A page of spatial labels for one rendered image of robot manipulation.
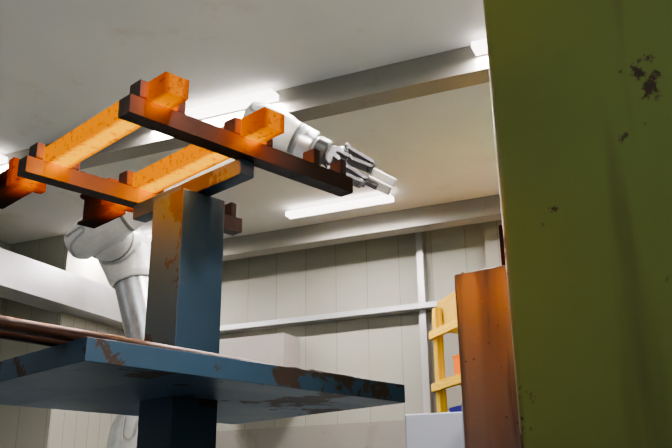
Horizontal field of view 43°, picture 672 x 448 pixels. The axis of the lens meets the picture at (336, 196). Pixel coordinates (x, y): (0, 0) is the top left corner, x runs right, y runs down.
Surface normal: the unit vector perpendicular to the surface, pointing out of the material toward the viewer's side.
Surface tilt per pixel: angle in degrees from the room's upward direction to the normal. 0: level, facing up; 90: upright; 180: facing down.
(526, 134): 90
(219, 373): 90
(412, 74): 90
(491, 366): 90
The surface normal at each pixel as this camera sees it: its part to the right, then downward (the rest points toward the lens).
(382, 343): -0.42, -0.32
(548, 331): -0.61, -0.28
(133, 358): 0.72, -0.26
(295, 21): 0.01, 0.93
